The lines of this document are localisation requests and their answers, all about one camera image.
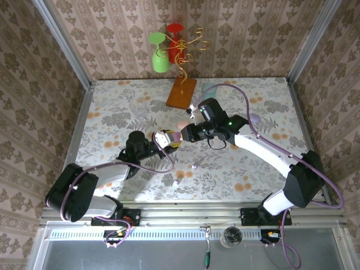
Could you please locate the lavender earbud charging case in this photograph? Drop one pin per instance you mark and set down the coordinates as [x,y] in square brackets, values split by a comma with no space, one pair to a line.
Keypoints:
[254,118]

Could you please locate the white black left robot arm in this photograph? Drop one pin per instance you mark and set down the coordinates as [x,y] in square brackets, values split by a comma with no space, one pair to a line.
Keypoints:
[112,171]

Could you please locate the clear glass tumbler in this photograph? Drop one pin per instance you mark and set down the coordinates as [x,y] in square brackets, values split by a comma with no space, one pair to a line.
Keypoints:
[138,111]

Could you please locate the teal plastic cup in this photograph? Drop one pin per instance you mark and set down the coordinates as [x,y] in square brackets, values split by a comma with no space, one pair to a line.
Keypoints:
[211,92]

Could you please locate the green wine glass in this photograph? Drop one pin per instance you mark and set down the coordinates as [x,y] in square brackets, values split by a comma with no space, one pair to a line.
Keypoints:
[161,63]

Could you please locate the black power connector block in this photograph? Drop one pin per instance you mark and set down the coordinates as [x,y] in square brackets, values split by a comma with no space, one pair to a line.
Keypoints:
[112,236]
[267,234]

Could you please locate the red wine glass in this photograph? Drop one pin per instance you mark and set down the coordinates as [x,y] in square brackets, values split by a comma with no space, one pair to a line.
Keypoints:
[175,28]

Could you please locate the clear glass jar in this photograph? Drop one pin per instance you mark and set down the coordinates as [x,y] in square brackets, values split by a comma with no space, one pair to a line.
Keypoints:
[232,237]

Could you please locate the aluminium table side rail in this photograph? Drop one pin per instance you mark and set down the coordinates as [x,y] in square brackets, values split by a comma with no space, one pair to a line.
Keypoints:
[81,118]
[303,118]

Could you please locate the aluminium frame corner post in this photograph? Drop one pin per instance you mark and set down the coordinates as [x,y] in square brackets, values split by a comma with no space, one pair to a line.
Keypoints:
[63,42]
[311,42]

